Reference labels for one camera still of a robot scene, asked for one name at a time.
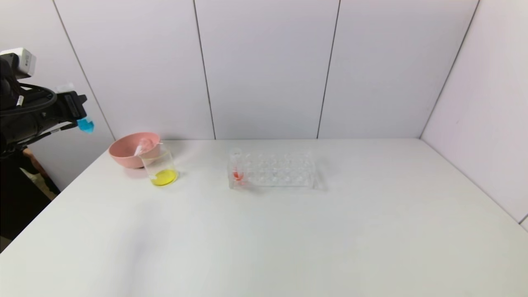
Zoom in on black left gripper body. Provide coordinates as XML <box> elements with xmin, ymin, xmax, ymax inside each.
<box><xmin>31</xmin><ymin>90</ymin><xmax>87</xmax><ymax>128</ymax></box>

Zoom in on test tube with blue pigment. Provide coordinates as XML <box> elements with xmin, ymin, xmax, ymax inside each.
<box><xmin>55</xmin><ymin>83</ymin><xmax>95</xmax><ymax>134</ymax></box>

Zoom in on test tube with yellow pigment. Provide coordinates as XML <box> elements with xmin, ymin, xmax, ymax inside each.
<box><xmin>133</xmin><ymin>139</ymin><xmax>152</xmax><ymax>158</ymax></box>

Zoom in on clear glass beaker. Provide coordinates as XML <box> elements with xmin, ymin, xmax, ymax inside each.
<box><xmin>139</xmin><ymin>143</ymin><xmax>179</xmax><ymax>187</ymax></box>

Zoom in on test tube with red pigment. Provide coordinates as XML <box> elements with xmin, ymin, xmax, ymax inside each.
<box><xmin>231</xmin><ymin>149</ymin><xmax>246</xmax><ymax>184</ymax></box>

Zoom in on clear acrylic test tube rack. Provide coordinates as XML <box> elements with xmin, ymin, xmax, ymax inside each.
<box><xmin>228</xmin><ymin>148</ymin><xmax>316</xmax><ymax>190</ymax></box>

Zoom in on bare person hand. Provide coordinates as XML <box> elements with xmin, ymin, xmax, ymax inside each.
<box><xmin>23</xmin><ymin>147</ymin><xmax>47</xmax><ymax>177</ymax></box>

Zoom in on pink bowl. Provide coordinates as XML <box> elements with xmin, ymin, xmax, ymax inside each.
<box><xmin>108</xmin><ymin>132</ymin><xmax>161</xmax><ymax>169</ymax></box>

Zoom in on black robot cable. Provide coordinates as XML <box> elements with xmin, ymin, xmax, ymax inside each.
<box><xmin>0</xmin><ymin>83</ymin><xmax>58</xmax><ymax>117</ymax></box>

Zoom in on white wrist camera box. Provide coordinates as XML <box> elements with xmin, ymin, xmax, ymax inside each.
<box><xmin>0</xmin><ymin>48</ymin><xmax>37</xmax><ymax>79</ymax></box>

